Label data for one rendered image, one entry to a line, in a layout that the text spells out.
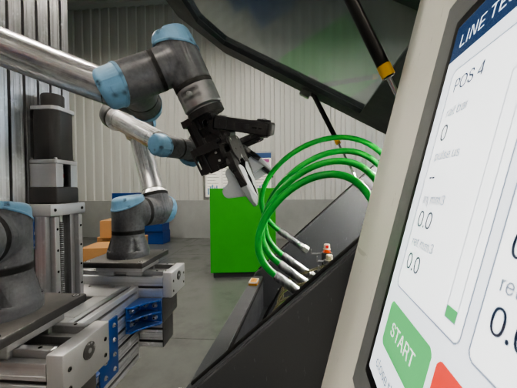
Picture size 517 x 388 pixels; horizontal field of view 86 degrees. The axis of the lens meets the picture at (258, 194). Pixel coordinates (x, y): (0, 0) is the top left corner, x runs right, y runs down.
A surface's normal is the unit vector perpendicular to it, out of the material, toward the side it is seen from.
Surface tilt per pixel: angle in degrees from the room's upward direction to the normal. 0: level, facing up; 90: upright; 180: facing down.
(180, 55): 91
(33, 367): 90
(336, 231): 90
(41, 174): 90
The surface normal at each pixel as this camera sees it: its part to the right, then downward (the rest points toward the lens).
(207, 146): -0.22, 0.24
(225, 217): 0.06, 0.02
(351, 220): -0.17, 0.02
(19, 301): 0.87, -0.30
